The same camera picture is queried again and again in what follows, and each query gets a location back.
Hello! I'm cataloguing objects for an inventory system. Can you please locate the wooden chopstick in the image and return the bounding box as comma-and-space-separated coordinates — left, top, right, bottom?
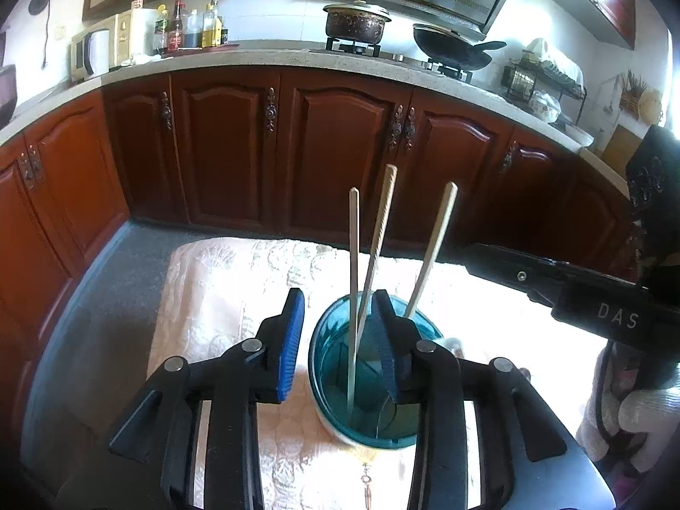
355, 164, 398, 348
403, 182, 458, 319
347, 188, 360, 416

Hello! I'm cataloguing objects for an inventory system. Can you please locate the white gloved right hand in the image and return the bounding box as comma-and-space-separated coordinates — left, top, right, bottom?
576, 343, 679, 474

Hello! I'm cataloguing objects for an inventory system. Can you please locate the cream quilted tablecloth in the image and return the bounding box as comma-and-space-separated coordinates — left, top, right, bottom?
149, 238, 604, 509

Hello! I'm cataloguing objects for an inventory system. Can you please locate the wooden cutting board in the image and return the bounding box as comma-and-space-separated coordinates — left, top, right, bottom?
601, 125, 642, 179

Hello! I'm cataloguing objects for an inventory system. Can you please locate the white teal utensil holder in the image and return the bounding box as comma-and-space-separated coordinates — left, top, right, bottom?
308, 289, 467, 455

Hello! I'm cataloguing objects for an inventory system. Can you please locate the wicker utensil basket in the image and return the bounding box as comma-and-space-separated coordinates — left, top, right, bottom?
619, 70, 649, 119

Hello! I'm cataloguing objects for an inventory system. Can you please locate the black dish rack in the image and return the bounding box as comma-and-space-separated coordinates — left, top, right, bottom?
501, 51, 588, 120

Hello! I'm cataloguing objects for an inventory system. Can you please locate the black wok pan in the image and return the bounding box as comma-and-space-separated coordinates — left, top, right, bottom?
413, 23, 507, 71

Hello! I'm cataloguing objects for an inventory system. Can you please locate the cream microwave oven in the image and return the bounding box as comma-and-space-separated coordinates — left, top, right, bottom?
69, 8, 158, 82

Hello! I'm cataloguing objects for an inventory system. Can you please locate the rice cooker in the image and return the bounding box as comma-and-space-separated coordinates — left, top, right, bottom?
0, 63, 17, 128

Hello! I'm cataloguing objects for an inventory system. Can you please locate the red sauce bottle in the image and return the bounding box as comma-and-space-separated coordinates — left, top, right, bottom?
166, 0, 184, 53

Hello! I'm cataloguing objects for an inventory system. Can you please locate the dark cooking pot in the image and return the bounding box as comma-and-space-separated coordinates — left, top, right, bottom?
323, 0, 392, 45

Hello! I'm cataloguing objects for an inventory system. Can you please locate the yellow oil bottle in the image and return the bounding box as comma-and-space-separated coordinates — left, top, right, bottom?
202, 0, 221, 48

